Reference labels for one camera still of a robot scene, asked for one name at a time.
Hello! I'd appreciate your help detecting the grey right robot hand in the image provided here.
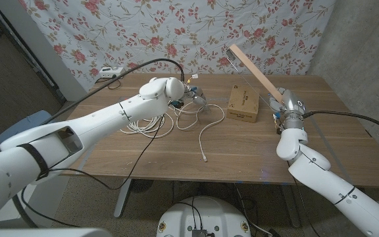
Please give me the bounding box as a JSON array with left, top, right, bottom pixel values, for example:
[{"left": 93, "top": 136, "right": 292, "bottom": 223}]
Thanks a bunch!
[{"left": 268, "top": 87, "right": 307, "bottom": 131}]

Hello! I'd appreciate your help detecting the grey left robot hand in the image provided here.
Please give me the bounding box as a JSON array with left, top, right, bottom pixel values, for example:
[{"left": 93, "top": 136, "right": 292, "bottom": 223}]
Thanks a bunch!
[{"left": 171, "top": 84, "right": 209, "bottom": 109}]

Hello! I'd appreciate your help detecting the white Ethernet cable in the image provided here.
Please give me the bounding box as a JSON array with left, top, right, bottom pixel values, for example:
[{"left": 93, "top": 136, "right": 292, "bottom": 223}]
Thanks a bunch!
[{"left": 120, "top": 100, "right": 226, "bottom": 163}]

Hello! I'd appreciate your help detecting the clear plastic strip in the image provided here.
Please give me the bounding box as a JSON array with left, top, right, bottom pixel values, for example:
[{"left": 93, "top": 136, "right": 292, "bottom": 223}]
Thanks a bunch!
[{"left": 231, "top": 59, "right": 273, "bottom": 107}]

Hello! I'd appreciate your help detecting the wooden stick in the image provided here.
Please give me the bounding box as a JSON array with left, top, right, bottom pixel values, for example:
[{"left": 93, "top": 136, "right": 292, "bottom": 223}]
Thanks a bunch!
[{"left": 228, "top": 43, "right": 284, "bottom": 103}]

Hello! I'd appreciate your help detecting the metal clip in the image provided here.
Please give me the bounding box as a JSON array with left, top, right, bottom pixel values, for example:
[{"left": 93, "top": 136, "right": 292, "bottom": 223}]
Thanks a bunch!
[{"left": 225, "top": 48, "right": 238, "bottom": 64}]

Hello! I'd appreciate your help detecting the brown cardboard box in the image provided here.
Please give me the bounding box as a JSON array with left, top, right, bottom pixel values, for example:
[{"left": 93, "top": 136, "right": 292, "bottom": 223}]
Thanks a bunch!
[{"left": 226, "top": 84, "right": 260, "bottom": 124}]

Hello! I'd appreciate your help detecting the floral backdrop cloth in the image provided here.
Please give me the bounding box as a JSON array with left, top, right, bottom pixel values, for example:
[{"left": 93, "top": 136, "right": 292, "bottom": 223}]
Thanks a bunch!
[{"left": 18, "top": 0, "right": 337, "bottom": 93}]

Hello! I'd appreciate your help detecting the white power strip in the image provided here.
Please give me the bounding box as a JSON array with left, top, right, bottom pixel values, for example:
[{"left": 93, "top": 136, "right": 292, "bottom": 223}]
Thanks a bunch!
[{"left": 99, "top": 66, "right": 124, "bottom": 79}]

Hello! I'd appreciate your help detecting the grey table leg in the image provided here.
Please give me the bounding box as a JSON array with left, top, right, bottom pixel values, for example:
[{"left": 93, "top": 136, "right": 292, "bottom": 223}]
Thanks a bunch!
[{"left": 280, "top": 184, "right": 302, "bottom": 228}]

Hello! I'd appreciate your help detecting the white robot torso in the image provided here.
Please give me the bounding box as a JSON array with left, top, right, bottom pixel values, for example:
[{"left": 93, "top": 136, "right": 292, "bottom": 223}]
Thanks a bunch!
[{"left": 156, "top": 196, "right": 252, "bottom": 237}]

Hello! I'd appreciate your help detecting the white table leg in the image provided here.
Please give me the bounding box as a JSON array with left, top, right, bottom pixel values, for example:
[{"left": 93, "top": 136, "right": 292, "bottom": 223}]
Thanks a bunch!
[{"left": 113, "top": 178, "right": 133, "bottom": 218}]

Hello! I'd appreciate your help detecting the blue padded stool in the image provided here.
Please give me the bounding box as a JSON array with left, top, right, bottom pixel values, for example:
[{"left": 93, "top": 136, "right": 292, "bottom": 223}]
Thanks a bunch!
[{"left": 0, "top": 109, "right": 51, "bottom": 145}]

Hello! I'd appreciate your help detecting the black power strip cable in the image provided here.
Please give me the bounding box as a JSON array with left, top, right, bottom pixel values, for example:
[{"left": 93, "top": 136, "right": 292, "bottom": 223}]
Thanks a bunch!
[{"left": 94, "top": 74, "right": 122, "bottom": 91}]

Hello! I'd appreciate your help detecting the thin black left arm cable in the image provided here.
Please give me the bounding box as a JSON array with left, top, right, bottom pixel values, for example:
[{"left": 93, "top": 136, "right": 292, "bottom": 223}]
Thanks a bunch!
[{"left": 20, "top": 113, "right": 166, "bottom": 228}]

